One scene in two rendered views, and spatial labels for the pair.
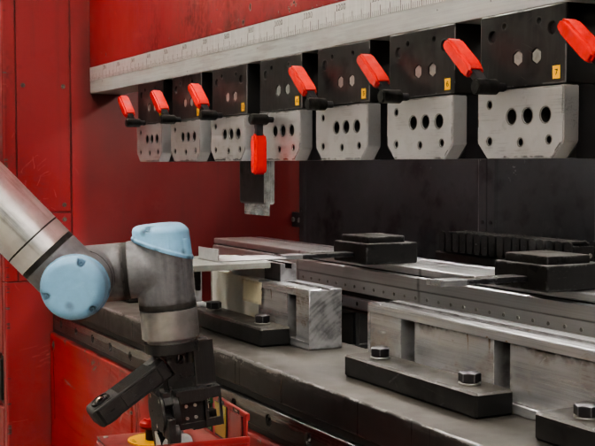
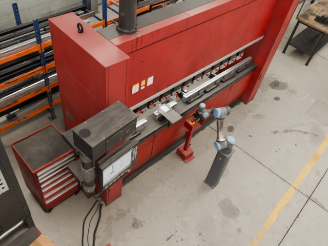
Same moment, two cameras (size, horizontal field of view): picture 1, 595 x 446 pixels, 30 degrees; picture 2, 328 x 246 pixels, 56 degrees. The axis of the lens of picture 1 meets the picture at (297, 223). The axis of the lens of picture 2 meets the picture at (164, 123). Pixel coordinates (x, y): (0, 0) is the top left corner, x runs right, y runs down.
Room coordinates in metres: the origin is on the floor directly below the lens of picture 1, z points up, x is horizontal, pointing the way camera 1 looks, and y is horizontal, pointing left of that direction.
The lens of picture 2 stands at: (3.11, 2.73, 3.81)
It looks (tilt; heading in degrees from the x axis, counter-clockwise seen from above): 47 degrees down; 245
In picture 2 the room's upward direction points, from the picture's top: 11 degrees clockwise
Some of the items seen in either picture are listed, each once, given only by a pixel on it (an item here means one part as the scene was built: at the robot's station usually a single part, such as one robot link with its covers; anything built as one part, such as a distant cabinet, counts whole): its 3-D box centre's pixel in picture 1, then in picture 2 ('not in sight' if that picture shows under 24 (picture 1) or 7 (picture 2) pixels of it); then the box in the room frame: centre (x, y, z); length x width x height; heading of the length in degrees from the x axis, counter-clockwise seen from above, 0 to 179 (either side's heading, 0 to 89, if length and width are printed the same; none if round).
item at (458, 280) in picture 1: (508, 272); not in sight; (1.59, -0.30, 1.01); 0.26 x 0.12 x 0.05; 118
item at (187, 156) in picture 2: not in sight; (186, 153); (1.49, 0.20, 0.06); 0.25 x 0.20 x 0.12; 113
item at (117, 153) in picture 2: not in sight; (116, 162); (2.76, 1.10, 1.42); 0.45 x 0.12 x 0.36; 32
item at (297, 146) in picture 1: (301, 109); (175, 88); (1.80, -0.01, 1.25); 0.15 x 0.09 x 0.17; 28
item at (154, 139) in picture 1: (167, 122); (139, 108); (2.33, 0.27, 1.25); 0.15 x 0.09 x 0.17; 28
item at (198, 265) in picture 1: (178, 264); (170, 114); (1.88, 0.20, 1.00); 0.26 x 0.18 x 0.01; 118
